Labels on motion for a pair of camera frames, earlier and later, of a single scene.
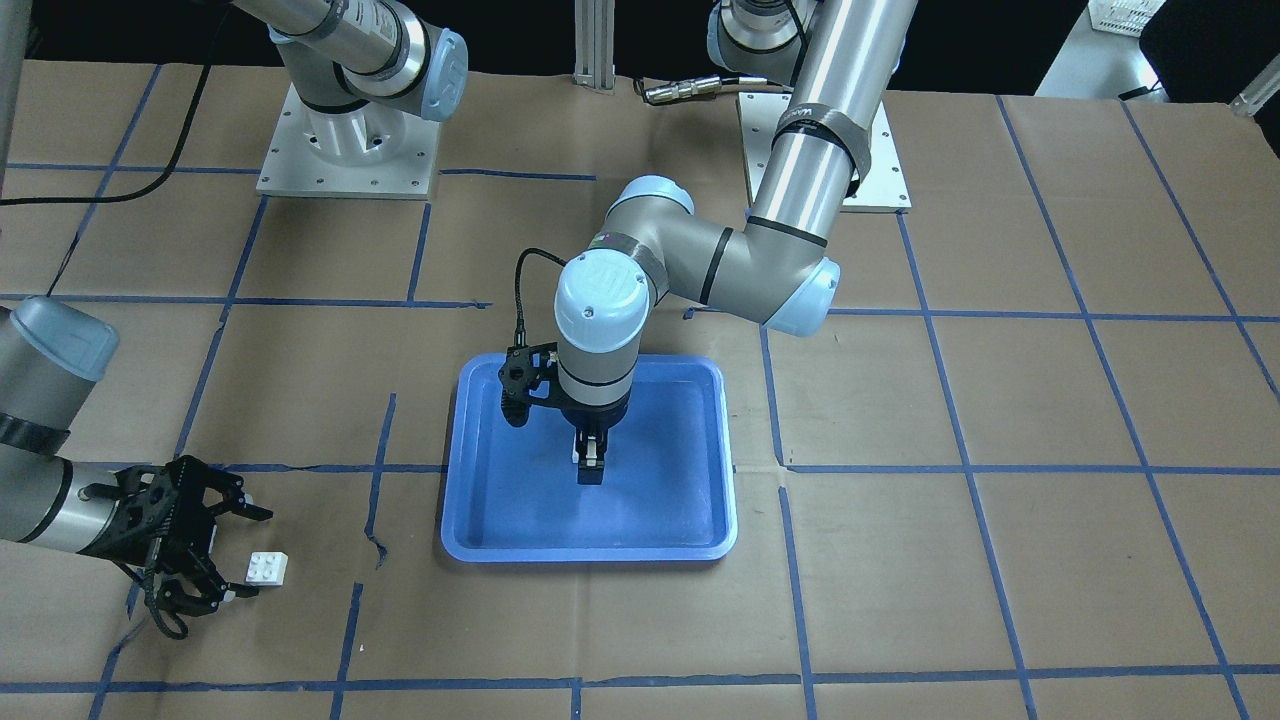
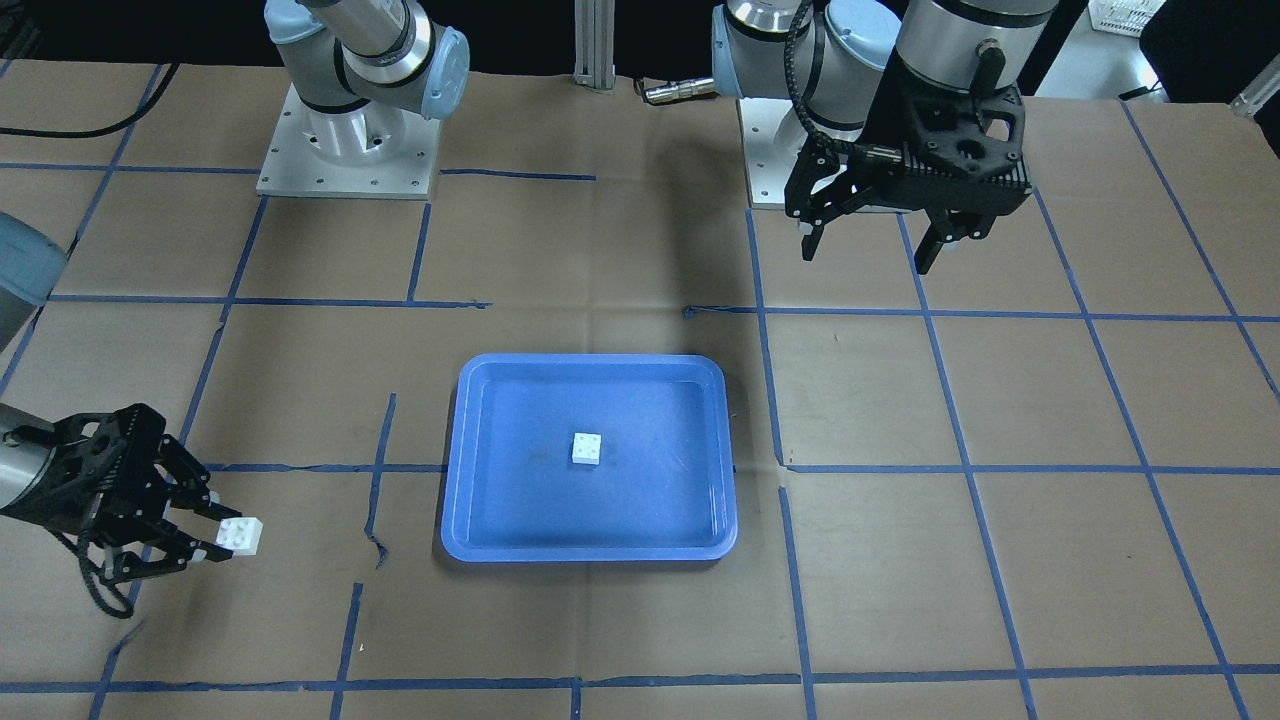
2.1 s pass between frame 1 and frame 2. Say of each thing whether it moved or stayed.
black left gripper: moved
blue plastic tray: stayed
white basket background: stayed
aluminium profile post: stayed
